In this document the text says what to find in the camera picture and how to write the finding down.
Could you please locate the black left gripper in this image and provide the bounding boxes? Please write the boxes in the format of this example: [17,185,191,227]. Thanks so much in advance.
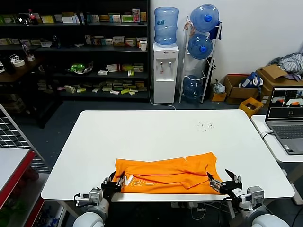
[101,172,125,198]

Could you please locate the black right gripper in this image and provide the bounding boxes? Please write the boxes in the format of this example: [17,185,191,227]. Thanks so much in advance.
[206,169,242,197]

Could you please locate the orange t-shirt with white print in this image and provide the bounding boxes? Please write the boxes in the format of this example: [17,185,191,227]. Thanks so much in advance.
[111,151,225,195]

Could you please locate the pile of grey clothes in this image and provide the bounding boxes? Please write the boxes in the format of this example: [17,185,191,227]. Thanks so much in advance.
[269,53,303,82]

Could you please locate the white side table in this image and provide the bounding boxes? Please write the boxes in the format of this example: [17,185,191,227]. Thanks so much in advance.
[250,114,303,205]

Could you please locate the scattered dark crumbs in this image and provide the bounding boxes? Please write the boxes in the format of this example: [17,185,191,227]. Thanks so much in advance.
[195,121,215,132]

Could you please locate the grey open laptop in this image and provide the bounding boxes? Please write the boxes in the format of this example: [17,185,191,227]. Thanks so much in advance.
[265,85,303,156]

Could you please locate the yellow plastic crate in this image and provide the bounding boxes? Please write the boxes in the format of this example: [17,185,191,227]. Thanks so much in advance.
[238,97,264,118]

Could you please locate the small cardboard box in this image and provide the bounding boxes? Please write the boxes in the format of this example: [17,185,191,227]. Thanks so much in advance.
[211,92,227,102]

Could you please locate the large open cardboard box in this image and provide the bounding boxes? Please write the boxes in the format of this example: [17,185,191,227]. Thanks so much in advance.
[223,74,260,105]

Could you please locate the grey plastic bag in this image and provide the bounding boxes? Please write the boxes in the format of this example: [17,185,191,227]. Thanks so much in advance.
[212,79,226,94]

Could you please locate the blue water jug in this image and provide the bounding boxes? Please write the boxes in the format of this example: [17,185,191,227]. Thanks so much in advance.
[182,75,204,103]
[190,4,220,33]
[187,33,213,60]

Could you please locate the red framed white cart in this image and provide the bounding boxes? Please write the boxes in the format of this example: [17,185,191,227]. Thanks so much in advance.
[0,148,45,227]

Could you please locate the white metal jug rack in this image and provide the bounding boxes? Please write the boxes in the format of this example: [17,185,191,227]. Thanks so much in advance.
[178,15,223,104]

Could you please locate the white water dispenser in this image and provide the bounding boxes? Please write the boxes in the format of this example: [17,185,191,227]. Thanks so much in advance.
[152,42,179,104]

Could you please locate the green snack bag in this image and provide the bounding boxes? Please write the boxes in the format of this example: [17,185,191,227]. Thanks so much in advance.
[65,61,94,74]

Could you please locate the stacked cardboard boxes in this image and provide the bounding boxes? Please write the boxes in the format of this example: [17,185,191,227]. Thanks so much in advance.
[257,65,303,105]

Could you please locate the black shelving unit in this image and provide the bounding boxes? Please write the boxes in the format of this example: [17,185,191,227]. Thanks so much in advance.
[0,0,151,104]

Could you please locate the yellow green medicine box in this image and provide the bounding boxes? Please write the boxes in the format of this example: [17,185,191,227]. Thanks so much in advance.
[112,36,125,47]

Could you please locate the brown wooden table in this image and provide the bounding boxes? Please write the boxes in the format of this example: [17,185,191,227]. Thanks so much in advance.
[0,58,48,130]

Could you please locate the labelled blue water bottle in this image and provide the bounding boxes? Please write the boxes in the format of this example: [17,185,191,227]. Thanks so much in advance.
[154,6,179,47]

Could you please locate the cola bottle red label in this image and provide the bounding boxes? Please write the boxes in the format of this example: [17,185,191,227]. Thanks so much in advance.
[27,9,38,26]

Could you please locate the round glass bowl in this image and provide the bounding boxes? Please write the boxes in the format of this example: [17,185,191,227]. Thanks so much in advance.
[16,13,31,26]

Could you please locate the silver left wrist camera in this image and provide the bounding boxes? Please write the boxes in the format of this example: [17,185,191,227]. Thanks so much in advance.
[89,188,103,204]

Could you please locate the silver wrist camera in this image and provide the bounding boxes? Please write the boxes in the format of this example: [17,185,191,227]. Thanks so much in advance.
[246,186,265,207]
[89,188,103,204]

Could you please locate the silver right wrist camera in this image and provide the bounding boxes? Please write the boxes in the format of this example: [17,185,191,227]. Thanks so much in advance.
[246,186,265,207]

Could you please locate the white laptop cable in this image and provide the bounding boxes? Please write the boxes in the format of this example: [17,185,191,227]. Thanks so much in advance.
[259,129,274,139]

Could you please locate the white dispenser power cable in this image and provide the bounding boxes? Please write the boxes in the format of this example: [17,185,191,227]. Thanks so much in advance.
[149,75,176,111]

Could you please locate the white wire grid panel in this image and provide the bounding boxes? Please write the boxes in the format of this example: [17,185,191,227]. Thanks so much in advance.
[0,103,45,164]

